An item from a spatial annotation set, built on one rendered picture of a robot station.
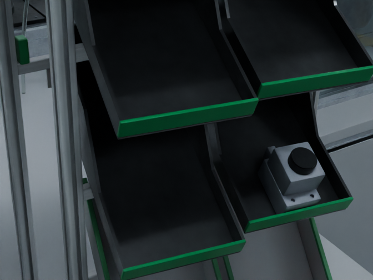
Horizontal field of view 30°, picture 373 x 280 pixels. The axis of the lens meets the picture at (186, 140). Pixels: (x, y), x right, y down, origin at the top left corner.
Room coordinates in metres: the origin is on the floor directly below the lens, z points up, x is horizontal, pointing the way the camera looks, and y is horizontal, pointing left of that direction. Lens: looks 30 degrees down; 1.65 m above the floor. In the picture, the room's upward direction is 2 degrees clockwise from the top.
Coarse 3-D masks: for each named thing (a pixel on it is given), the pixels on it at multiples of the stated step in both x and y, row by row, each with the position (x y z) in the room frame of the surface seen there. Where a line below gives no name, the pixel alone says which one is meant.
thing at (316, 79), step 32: (224, 0) 0.68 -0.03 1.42; (256, 0) 0.73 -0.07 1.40; (288, 0) 0.74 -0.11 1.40; (320, 0) 0.74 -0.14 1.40; (224, 32) 0.67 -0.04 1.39; (256, 32) 0.69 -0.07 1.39; (288, 32) 0.70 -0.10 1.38; (320, 32) 0.71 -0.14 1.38; (352, 32) 0.69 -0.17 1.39; (256, 64) 0.64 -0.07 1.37; (288, 64) 0.65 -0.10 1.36; (320, 64) 0.66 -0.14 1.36; (352, 64) 0.67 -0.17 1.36
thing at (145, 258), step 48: (96, 96) 0.72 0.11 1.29; (96, 144) 0.66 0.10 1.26; (144, 144) 0.67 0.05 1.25; (192, 144) 0.68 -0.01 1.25; (96, 192) 0.59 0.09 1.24; (144, 192) 0.62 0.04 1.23; (192, 192) 0.63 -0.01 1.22; (144, 240) 0.56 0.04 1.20; (192, 240) 0.57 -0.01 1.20; (240, 240) 0.56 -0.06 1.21
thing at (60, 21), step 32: (0, 0) 0.74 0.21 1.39; (64, 0) 0.61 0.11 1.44; (0, 32) 0.74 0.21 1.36; (64, 32) 0.61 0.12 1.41; (0, 64) 0.74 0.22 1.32; (64, 64) 0.60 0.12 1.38; (0, 96) 0.75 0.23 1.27; (64, 96) 0.60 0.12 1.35; (64, 128) 0.60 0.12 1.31; (64, 160) 0.59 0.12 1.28; (64, 192) 0.60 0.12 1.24; (32, 224) 0.75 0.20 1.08; (64, 224) 0.60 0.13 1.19; (32, 256) 0.74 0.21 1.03; (64, 256) 0.61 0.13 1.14
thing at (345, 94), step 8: (344, 88) 1.62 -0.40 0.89; (352, 88) 1.61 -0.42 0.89; (360, 88) 1.62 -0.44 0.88; (368, 88) 1.65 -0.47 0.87; (320, 96) 1.56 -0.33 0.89; (328, 96) 1.56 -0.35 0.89; (336, 96) 1.58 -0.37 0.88; (344, 96) 1.60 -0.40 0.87; (352, 96) 1.61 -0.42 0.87; (360, 96) 1.63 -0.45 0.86; (320, 104) 1.55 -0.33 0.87; (328, 104) 1.56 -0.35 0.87
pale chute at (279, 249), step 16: (288, 224) 0.73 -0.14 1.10; (304, 224) 0.72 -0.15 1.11; (256, 240) 0.71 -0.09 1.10; (272, 240) 0.71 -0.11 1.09; (288, 240) 0.72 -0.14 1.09; (304, 240) 0.72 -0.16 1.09; (320, 240) 0.69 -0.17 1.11; (224, 256) 0.65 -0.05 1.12; (240, 256) 0.69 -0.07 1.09; (256, 256) 0.69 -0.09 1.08; (272, 256) 0.70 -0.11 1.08; (288, 256) 0.70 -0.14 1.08; (304, 256) 0.71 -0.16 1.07; (320, 256) 0.68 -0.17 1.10; (224, 272) 0.65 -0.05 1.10; (240, 272) 0.67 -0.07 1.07; (256, 272) 0.68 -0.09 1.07; (272, 272) 0.68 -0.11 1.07; (288, 272) 0.69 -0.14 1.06; (304, 272) 0.69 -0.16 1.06; (320, 272) 0.68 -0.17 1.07
